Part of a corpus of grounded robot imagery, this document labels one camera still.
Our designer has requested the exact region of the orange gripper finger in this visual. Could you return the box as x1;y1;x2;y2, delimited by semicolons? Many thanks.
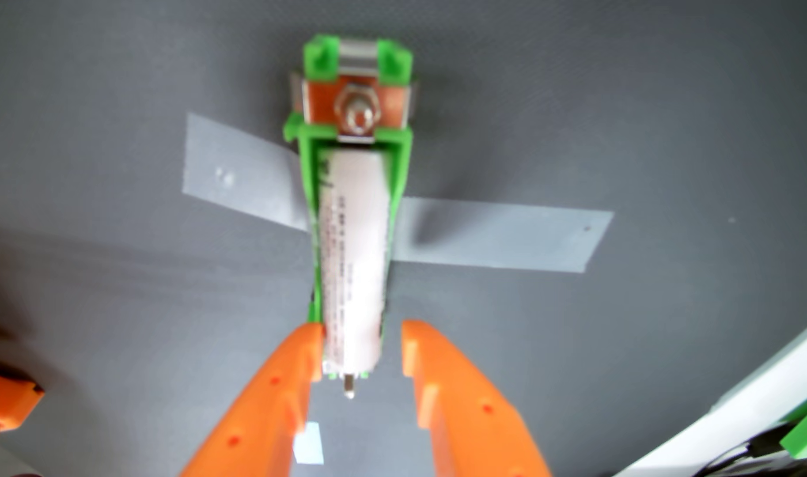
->
180;322;325;477
401;319;553;477

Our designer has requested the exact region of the white cylindrical battery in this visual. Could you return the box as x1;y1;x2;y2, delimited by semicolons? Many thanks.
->
318;149;392;380

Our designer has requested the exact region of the green battery holder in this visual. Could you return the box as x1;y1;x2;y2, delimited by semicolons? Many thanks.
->
283;34;421;401

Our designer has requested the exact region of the small white tape square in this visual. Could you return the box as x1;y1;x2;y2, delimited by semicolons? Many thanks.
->
292;421;326;466

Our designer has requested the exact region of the grey table mat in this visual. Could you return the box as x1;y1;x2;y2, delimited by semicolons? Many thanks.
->
0;0;807;477

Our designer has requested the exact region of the orange plastic robot part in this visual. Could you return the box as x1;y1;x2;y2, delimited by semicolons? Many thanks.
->
0;361;45;465

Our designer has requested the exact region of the black cable with plug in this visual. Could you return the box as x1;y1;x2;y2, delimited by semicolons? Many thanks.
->
701;437;785;474

